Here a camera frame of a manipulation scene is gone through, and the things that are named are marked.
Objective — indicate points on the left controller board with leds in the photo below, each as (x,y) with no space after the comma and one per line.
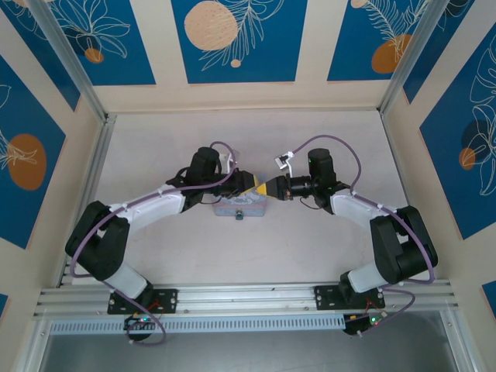
(139,321)

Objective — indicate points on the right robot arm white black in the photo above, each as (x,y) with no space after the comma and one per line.
(395,248)

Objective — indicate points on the aluminium frame post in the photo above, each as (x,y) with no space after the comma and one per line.
(414,58)
(73,66)

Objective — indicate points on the right controller board with leds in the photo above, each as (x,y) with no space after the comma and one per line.
(368,321)

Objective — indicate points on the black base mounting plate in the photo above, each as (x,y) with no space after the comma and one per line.
(327,297)
(170,298)

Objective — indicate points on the grey metal bottom panel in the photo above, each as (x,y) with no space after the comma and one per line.
(248,354)

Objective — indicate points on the aluminium cross rail beam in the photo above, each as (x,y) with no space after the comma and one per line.
(248,296)

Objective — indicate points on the aluminium side rail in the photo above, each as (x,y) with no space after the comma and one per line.
(87,193)

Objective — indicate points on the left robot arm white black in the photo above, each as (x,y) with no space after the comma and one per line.
(116,267)

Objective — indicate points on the pastel patterned tin box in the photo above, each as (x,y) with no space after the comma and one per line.
(252,207)

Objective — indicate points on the controller board with leds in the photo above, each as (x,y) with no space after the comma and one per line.
(139,321)
(368,321)

